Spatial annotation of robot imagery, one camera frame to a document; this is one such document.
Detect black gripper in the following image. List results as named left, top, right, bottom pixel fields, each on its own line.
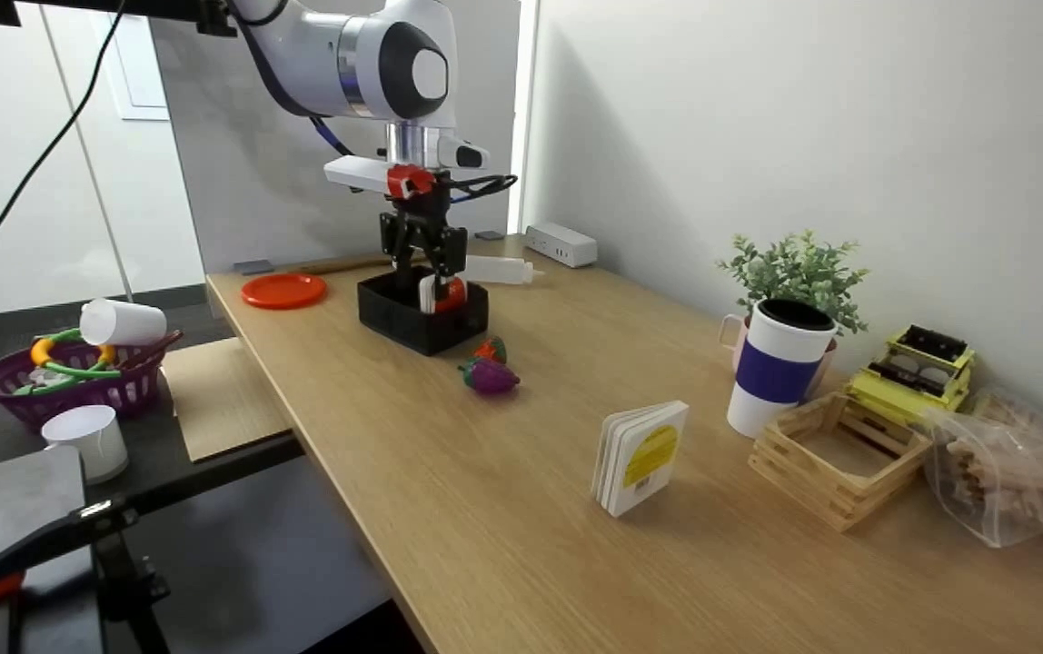
left=377, top=191, right=470, bottom=285

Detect purple toy grapes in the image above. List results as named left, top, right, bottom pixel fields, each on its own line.
left=461, top=360, right=519, bottom=395

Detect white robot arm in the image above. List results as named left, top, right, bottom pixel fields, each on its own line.
left=227, top=0, right=464, bottom=275

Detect black box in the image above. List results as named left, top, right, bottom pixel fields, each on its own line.
left=361, top=274, right=487, bottom=356

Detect yellow white board book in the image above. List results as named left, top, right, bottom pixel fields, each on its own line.
left=594, top=398, right=688, bottom=517

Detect white rectangular block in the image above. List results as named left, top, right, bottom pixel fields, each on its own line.
left=464, top=253, right=535, bottom=285

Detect red toy strawberry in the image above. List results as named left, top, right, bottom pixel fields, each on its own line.
left=472, top=339, right=508, bottom=362

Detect orange round plate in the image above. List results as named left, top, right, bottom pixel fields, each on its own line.
left=239, top=274, right=329, bottom=310

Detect cardboard sheet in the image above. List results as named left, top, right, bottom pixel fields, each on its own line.
left=165, top=339, right=292, bottom=461

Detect white paper cup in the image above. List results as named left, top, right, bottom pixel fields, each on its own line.
left=79, top=299, right=167, bottom=344

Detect white cylinder cup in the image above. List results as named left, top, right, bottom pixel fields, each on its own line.
left=40, top=405, right=127, bottom=483

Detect purple plastic basket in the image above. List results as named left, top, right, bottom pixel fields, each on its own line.
left=0, top=334, right=178, bottom=428

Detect green artificial plant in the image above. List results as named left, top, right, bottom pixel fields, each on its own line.
left=721, top=233, right=864, bottom=334

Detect white purple plant pot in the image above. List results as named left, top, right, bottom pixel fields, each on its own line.
left=726, top=299, right=835, bottom=435

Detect black tripod stand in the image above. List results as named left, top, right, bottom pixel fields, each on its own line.
left=0, top=435, right=303, bottom=654

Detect wooden crate tray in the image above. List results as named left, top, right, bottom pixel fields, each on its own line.
left=748, top=395, right=932, bottom=529

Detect yellow black device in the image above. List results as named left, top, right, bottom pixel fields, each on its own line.
left=847, top=323, right=978, bottom=426

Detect clear bag of snacks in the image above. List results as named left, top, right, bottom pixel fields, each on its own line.
left=927, top=390, right=1043, bottom=547

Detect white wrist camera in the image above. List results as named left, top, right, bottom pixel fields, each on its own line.
left=320, top=141, right=492, bottom=197

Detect white box at wall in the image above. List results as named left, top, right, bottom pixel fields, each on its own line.
left=525, top=222, right=600, bottom=268

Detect black cable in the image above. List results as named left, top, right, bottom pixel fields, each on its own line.
left=0, top=0, right=130, bottom=294

